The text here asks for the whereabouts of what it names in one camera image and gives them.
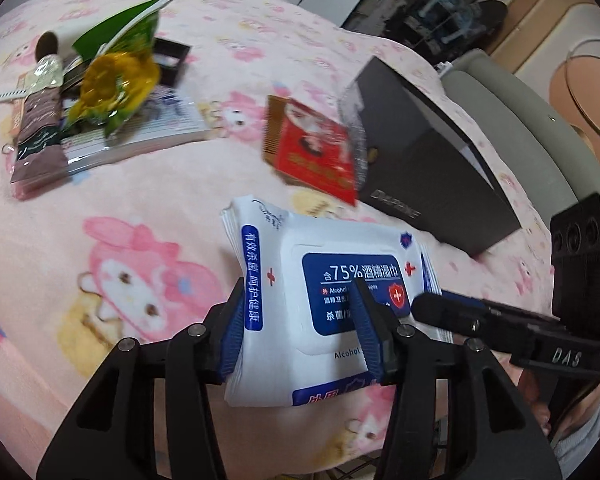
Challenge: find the white blue wet wipes pack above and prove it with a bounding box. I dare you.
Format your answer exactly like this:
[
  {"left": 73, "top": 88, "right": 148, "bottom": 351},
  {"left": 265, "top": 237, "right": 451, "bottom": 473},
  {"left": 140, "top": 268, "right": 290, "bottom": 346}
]
[{"left": 222, "top": 195, "right": 441, "bottom": 408}]

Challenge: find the green yellow snack bag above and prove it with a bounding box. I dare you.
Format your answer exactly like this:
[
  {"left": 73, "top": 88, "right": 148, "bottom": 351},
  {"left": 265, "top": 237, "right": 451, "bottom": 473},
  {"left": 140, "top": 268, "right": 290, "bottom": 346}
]
[{"left": 64, "top": 0, "right": 174, "bottom": 136}]

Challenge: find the operator hand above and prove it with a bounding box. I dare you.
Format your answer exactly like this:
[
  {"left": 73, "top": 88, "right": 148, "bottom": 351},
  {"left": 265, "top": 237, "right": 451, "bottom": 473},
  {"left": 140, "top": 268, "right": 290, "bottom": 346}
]
[{"left": 494, "top": 352, "right": 557, "bottom": 437}]

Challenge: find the black Daphne shoe box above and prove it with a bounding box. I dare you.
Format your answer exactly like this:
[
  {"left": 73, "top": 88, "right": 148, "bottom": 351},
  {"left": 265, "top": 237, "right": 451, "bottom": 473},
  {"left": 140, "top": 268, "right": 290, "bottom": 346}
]
[{"left": 338, "top": 58, "right": 520, "bottom": 257}]

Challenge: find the red snack packet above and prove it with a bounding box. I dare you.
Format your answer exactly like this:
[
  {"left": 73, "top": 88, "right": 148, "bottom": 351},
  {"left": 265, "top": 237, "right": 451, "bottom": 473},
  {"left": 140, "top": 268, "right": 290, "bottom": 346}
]
[{"left": 263, "top": 96, "right": 356, "bottom": 205}]

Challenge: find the black handheld tracker device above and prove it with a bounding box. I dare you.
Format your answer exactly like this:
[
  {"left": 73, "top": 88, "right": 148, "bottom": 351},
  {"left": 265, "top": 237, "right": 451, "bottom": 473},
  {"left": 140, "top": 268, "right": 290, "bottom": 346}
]
[{"left": 412, "top": 193, "right": 600, "bottom": 428}]

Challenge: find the white blue book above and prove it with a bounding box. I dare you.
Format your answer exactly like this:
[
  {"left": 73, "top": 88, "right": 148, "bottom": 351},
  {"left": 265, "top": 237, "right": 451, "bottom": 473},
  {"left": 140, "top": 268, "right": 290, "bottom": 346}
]
[{"left": 61, "top": 84, "right": 210, "bottom": 174}]

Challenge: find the grey upholstered headboard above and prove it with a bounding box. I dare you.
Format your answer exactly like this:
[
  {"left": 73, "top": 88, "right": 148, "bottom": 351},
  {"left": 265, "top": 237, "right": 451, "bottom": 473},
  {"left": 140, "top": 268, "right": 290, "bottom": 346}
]
[{"left": 440, "top": 50, "right": 600, "bottom": 222}]

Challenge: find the pink cartoon blanket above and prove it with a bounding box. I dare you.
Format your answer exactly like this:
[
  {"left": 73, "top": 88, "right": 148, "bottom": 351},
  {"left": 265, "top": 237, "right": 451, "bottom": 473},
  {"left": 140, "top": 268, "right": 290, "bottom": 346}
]
[{"left": 0, "top": 0, "right": 554, "bottom": 474}]

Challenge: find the brown snack packet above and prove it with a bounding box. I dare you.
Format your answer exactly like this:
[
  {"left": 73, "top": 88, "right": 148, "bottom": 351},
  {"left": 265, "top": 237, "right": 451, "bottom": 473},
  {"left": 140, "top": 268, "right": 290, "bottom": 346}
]
[{"left": 10, "top": 54, "right": 68, "bottom": 200}]

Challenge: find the small black tray box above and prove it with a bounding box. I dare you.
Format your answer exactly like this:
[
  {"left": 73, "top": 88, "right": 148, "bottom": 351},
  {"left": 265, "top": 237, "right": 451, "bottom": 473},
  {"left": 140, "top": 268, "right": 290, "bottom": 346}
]
[{"left": 152, "top": 38, "right": 190, "bottom": 88}]

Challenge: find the makeup brush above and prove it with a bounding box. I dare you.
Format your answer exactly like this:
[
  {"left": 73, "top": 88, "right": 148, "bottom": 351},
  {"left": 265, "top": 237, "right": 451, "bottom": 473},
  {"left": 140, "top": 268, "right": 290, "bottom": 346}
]
[{"left": 34, "top": 32, "right": 60, "bottom": 61}]

